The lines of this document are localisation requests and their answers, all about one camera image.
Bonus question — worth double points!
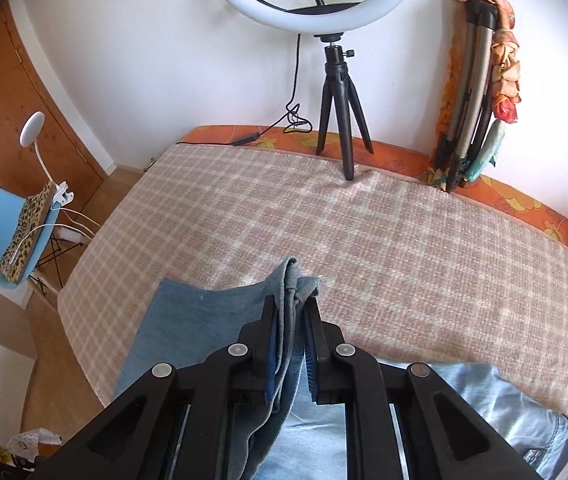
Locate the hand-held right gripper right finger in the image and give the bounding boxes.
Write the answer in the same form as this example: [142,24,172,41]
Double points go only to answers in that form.
[303,296,545,480]

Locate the white clip lamp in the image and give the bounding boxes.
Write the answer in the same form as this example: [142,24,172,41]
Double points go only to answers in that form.
[18,111,74,208]

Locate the leopard print cushion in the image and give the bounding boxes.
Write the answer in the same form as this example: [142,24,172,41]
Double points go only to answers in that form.
[0,182,59,283]

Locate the pink plaid blanket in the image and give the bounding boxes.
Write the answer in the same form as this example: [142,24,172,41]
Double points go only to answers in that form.
[58,142,568,421]

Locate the black ring light cable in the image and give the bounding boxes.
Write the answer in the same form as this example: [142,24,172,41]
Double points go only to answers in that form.
[229,32,315,147]

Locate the white power strip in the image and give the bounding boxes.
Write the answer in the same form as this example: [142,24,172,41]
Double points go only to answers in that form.
[54,227,89,246]

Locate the light blue denim pants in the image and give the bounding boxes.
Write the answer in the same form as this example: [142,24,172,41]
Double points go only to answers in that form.
[114,256,568,480]

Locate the white cable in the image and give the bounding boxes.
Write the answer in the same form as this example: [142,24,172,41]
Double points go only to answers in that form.
[8,207,102,266]

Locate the wooden wardrobe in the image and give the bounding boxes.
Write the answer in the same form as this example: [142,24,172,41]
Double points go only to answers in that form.
[0,0,109,201]

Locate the black mini tripod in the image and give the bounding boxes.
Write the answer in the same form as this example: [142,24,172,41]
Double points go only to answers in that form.
[314,32,375,182]

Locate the crumpled white plastic bag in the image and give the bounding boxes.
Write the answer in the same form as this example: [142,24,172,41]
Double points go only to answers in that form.
[6,427,64,461]

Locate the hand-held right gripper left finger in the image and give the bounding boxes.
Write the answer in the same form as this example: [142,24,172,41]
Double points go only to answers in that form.
[38,296,285,480]

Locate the folded silver tripod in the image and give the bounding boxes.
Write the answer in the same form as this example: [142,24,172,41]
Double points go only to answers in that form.
[431,0,497,193]

